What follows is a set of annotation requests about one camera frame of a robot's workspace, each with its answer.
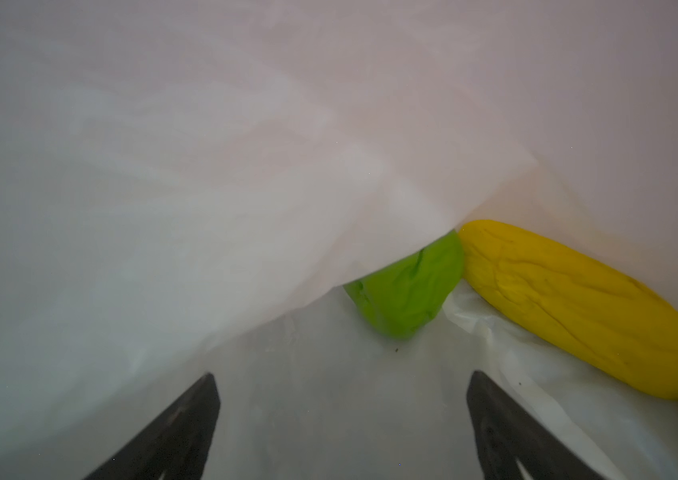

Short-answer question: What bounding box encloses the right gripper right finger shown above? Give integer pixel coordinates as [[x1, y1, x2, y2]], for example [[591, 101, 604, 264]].
[[466, 370, 603, 480]]

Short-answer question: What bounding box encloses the white plastic bag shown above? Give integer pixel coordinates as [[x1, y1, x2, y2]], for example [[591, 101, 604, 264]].
[[0, 1, 678, 479]]

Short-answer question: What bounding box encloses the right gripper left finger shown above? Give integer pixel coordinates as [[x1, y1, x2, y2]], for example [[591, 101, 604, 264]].
[[87, 373, 221, 480]]

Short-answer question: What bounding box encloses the green fruit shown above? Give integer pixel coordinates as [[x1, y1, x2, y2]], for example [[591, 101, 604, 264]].
[[344, 230, 464, 340]]

